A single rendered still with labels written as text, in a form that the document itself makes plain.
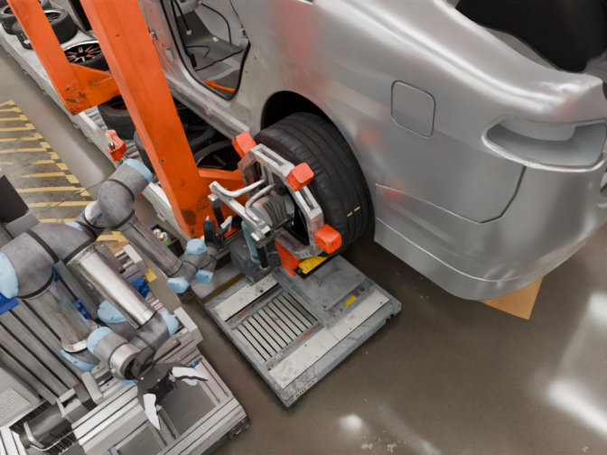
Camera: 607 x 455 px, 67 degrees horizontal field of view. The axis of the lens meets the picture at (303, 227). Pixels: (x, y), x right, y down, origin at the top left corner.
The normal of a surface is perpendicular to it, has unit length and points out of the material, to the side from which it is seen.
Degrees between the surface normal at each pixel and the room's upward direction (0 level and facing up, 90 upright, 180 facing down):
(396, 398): 0
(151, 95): 90
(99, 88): 90
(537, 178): 91
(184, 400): 0
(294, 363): 0
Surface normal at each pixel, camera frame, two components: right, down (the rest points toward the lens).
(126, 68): 0.63, 0.49
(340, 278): -0.11, -0.70
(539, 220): -0.01, 0.70
